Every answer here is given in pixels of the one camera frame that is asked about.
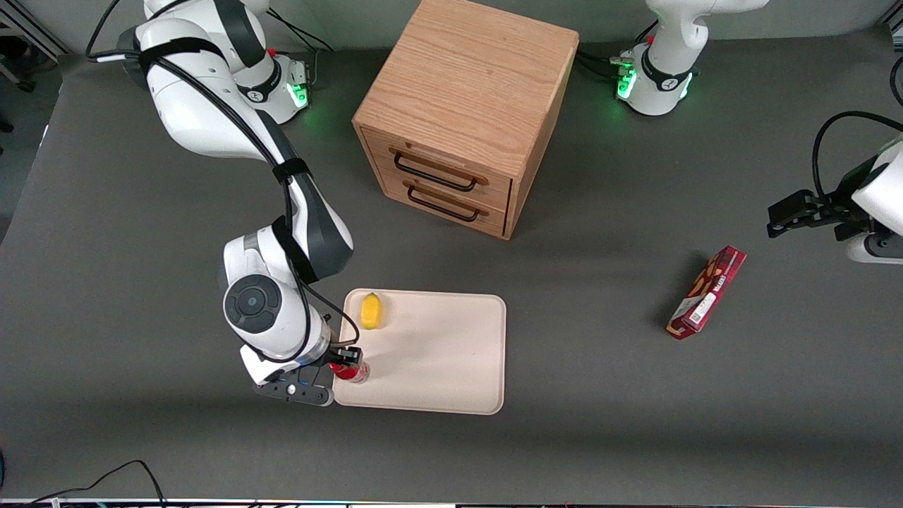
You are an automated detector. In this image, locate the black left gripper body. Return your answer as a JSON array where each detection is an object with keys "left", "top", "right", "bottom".
[{"left": 818, "top": 157, "right": 880, "bottom": 242}]

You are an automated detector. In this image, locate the red-capped coke bottle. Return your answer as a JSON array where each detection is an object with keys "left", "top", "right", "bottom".
[{"left": 329, "top": 360, "right": 370, "bottom": 385}]

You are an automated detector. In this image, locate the cream rectangular tray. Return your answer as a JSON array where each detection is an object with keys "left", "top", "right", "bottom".
[{"left": 332, "top": 288, "right": 507, "bottom": 416}]

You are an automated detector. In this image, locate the red snack box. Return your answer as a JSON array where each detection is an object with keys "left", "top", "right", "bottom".
[{"left": 666, "top": 245, "right": 747, "bottom": 341}]

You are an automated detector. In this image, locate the wooden drawer cabinet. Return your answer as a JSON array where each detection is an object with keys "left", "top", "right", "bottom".
[{"left": 351, "top": 0, "right": 581, "bottom": 241}]

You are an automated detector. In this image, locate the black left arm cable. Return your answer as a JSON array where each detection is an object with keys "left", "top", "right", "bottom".
[{"left": 811, "top": 111, "right": 903, "bottom": 202}]

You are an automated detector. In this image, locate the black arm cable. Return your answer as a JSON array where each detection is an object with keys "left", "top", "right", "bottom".
[
  {"left": 811, "top": 111, "right": 903, "bottom": 202},
  {"left": 85, "top": 0, "right": 362, "bottom": 366}
]

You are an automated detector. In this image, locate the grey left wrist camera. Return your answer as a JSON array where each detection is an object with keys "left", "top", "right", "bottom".
[{"left": 845, "top": 231, "right": 903, "bottom": 266}]

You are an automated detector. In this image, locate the black velcro strap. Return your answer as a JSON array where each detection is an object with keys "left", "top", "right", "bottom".
[
  {"left": 272, "top": 215, "right": 320, "bottom": 284},
  {"left": 136, "top": 35, "right": 230, "bottom": 75},
  {"left": 272, "top": 158, "right": 312, "bottom": 184}
]

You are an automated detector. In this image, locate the wooden drawer with black handle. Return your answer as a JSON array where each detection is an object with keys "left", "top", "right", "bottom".
[
  {"left": 377, "top": 173, "right": 509, "bottom": 238},
  {"left": 362, "top": 129, "right": 514, "bottom": 212}
]

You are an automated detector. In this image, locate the black drawer handle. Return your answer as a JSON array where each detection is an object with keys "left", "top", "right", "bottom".
[
  {"left": 393, "top": 152, "right": 480, "bottom": 193},
  {"left": 406, "top": 183, "right": 482, "bottom": 223}
]

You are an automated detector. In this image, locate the black cable on table edge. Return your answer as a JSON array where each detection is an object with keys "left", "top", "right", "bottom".
[{"left": 21, "top": 460, "right": 167, "bottom": 508}]

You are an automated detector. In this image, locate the black base cable bundle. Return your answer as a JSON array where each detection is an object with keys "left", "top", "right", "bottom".
[{"left": 575, "top": 48, "right": 636, "bottom": 82}]

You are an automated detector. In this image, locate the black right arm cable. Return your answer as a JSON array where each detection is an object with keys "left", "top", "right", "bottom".
[{"left": 85, "top": 0, "right": 362, "bottom": 366}]

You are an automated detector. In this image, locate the aluminium frame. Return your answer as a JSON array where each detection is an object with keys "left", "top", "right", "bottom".
[{"left": 0, "top": 0, "right": 68, "bottom": 94}]

